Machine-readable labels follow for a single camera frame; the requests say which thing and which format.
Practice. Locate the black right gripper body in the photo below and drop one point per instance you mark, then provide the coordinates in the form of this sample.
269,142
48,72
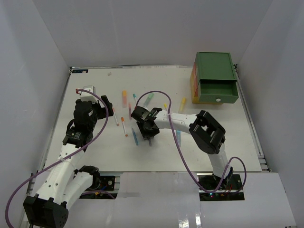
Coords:
146,132

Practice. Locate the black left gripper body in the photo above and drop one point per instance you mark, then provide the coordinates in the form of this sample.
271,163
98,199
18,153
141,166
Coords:
99,113

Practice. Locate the blue gel pen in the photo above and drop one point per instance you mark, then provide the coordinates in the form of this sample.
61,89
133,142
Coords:
134,136

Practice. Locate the pink translucent gel pen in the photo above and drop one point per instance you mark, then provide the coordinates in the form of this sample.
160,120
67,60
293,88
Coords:
130,110

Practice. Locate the green drawer box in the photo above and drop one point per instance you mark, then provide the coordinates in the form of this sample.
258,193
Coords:
217,77

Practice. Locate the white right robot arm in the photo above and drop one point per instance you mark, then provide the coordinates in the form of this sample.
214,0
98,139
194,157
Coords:
206,131

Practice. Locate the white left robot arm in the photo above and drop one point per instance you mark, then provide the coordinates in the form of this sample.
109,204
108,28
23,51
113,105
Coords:
49,207

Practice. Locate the pink cap marker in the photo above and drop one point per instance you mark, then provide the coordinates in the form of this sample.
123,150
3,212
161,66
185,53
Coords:
115,117

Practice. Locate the orange cap marker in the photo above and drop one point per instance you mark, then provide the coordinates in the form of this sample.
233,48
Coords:
124,127

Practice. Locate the orange cap highlighter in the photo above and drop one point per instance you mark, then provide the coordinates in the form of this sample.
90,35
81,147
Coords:
124,98

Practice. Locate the green cap highlighter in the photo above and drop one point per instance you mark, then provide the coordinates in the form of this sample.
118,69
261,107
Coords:
147,100

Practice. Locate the blue cap highlighter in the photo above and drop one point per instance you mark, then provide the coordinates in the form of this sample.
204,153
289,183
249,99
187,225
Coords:
178,137

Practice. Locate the blue label sticker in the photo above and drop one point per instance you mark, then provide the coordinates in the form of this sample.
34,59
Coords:
79,71

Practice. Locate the yellow cap highlighter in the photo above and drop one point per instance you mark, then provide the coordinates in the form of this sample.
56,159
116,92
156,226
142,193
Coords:
182,105

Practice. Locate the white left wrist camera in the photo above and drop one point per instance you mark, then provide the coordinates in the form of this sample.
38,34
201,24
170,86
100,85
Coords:
86,92

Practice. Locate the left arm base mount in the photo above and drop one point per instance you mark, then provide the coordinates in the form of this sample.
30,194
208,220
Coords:
102,188

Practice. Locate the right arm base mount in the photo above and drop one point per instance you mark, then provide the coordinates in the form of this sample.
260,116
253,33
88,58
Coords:
227,192

